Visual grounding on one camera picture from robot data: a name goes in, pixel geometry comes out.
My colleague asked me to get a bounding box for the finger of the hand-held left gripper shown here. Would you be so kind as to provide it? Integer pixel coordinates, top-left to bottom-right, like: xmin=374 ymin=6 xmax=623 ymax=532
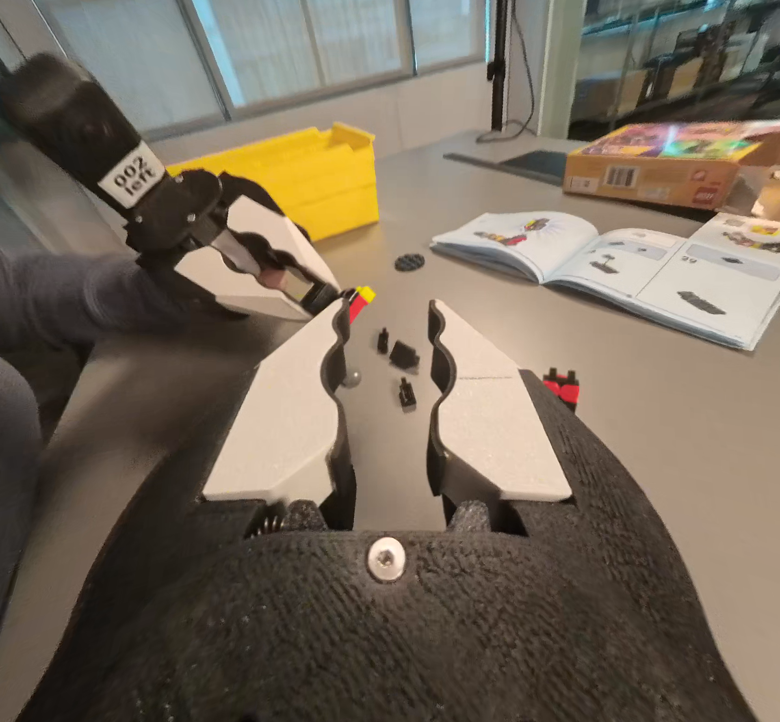
xmin=225 ymin=194 xmax=343 ymax=304
xmin=173 ymin=240 xmax=316 ymax=323

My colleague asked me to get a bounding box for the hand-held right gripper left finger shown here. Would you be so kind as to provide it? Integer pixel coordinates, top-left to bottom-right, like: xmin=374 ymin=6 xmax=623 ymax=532
xmin=201 ymin=297 xmax=357 ymax=531

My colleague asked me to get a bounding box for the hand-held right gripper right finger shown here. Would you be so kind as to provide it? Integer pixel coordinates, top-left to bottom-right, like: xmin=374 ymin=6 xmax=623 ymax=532
xmin=425 ymin=299 xmax=575 ymax=531

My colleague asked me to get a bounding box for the yellow plastic bin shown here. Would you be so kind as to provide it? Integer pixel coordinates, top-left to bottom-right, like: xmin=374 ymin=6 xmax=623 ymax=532
xmin=166 ymin=121 xmax=381 ymax=244

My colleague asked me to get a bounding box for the small black yellow lego assembly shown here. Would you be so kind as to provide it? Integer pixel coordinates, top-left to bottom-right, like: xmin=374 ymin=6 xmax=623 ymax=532
xmin=311 ymin=283 xmax=377 ymax=326

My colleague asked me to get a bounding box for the instruction booklet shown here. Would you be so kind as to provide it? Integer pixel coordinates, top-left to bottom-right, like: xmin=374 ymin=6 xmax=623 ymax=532
xmin=701 ymin=212 xmax=780 ymax=255
xmin=429 ymin=210 xmax=780 ymax=352

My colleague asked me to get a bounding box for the person's left forearm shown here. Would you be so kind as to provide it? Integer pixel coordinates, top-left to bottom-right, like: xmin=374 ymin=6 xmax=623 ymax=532
xmin=0 ymin=249 xmax=185 ymax=359

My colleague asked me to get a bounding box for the long red yellow lego assembly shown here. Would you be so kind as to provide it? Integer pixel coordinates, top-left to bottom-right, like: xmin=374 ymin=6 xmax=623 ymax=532
xmin=541 ymin=366 xmax=582 ymax=413

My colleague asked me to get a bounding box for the black lego slope piece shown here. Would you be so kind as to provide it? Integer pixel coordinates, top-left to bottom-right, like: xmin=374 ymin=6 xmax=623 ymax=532
xmin=388 ymin=339 xmax=423 ymax=374

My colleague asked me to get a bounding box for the orange cardboard lego box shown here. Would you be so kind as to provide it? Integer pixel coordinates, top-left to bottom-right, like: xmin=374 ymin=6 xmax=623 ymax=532
xmin=562 ymin=119 xmax=780 ymax=215

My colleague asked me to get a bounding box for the dark teal desk pad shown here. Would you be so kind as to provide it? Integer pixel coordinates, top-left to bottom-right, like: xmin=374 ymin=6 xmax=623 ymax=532
xmin=442 ymin=149 xmax=572 ymax=188

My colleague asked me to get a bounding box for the black tripod pole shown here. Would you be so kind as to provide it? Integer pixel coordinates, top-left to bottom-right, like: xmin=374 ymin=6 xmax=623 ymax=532
xmin=486 ymin=0 xmax=514 ymax=133

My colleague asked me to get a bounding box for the closed instruction booklet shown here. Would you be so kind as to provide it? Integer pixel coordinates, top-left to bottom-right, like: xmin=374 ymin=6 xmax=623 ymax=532
xmin=701 ymin=212 xmax=780 ymax=255

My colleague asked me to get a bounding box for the black cable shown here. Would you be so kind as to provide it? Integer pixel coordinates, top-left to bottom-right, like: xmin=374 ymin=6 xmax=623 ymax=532
xmin=474 ymin=0 xmax=538 ymax=145

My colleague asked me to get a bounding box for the metal wire shelving rack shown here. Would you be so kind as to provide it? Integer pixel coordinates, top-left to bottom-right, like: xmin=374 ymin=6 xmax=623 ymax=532
xmin=572 ymin=0 xmax=780 ymax=121

